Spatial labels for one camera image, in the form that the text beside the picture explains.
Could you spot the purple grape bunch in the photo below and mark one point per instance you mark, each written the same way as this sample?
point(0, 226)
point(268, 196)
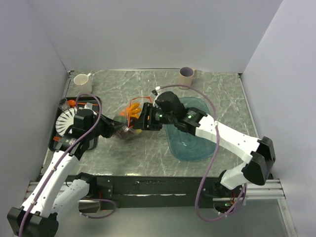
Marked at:
point(125, 135)

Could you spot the teal plastic tray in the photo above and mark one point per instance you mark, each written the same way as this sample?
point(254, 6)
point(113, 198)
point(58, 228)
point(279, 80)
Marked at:
point(186, 147)

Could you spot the clear plastic glass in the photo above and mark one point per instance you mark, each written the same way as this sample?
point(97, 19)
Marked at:
point(63, 104)

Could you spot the white cup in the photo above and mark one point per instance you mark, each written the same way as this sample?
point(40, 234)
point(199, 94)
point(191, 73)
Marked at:
point(83, 83)

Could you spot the green lime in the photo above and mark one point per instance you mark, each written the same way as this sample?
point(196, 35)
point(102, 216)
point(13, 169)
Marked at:
point(121, 119)

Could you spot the orange plastic spoon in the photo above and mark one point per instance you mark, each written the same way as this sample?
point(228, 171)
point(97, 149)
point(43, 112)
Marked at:
point(73, 103)

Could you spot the yellow squash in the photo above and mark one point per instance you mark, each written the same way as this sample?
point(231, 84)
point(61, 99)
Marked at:
point(138, 131)

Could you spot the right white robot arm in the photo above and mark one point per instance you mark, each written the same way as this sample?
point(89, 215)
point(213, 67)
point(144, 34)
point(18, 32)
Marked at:
point(257, 155)

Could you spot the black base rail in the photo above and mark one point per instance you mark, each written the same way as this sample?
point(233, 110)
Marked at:
point(144, 191)

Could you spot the black tray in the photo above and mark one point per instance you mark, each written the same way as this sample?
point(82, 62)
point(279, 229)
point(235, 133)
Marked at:
point(87, 99)

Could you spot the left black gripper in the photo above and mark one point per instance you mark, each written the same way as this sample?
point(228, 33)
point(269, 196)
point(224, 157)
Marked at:
point(111, 127)

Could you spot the clear zip top bag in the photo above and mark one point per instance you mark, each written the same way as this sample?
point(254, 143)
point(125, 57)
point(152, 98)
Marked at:
point(132, 120)

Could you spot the striped white plate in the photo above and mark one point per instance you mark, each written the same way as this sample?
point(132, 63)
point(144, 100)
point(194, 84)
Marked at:
point(65, 120)

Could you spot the orange plastic fork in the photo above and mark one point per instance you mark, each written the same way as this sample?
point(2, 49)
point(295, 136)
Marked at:
point(56, 138)

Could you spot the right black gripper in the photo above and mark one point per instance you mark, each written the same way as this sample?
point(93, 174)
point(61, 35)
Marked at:
point(142, 123)

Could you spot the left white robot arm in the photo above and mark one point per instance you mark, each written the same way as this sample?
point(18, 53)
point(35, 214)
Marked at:
point(40, 213)

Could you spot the beige mug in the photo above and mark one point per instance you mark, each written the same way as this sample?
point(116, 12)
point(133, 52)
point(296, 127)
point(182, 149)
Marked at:
point(186, 77)

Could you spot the small orange pumpkin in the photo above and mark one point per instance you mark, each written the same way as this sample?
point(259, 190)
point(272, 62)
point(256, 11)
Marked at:
point(123, 113)

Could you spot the orange ginger root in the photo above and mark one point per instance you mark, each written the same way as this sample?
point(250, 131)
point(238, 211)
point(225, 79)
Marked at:
point(134, 110)

